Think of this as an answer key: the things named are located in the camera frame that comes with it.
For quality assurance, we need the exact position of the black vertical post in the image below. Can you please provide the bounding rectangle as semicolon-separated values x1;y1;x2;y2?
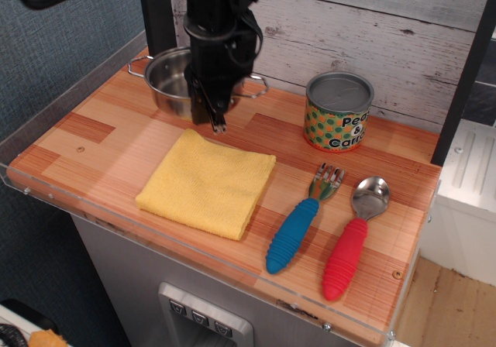
140;0;177;57
431;0;495;167

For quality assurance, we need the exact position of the black vertical post right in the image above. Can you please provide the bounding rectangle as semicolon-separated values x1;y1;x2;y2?
431;0;495;167

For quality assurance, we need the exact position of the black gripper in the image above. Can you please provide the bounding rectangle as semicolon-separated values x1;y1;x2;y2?
184;21;263;134

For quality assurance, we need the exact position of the peas and carrots toy can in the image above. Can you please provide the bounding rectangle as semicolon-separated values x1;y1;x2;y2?
303;72;374;153

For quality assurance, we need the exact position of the orange plush object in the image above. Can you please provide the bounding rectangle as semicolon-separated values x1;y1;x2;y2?
28;330;68;347

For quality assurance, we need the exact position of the white cabinet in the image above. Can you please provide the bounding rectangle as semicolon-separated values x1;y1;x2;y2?
419;119;495;285

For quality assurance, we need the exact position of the grey dispenser panel with buttons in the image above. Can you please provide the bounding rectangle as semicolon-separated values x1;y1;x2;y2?
158;282;255;346

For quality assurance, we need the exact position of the yellow folded towel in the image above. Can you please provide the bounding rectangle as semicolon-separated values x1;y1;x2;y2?
136;129;276;241

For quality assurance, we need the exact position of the black vertical post left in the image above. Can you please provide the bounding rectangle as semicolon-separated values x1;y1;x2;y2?
140;0;177;57

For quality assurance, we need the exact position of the small stainless steel pot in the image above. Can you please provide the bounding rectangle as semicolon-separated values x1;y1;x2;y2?
128;46;268;120

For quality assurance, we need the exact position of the clear acrylic table guard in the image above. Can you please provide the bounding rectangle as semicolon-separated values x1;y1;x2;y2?
1;34;440;346

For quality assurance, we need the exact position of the spoon with red handle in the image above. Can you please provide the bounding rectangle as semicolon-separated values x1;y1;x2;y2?
322;176;390;301

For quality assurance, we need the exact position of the fork with blue handle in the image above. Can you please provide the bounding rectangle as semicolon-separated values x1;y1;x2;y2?
265;163;346;274

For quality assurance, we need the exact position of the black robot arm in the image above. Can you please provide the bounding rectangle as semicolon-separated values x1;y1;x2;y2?
184;0;263;133

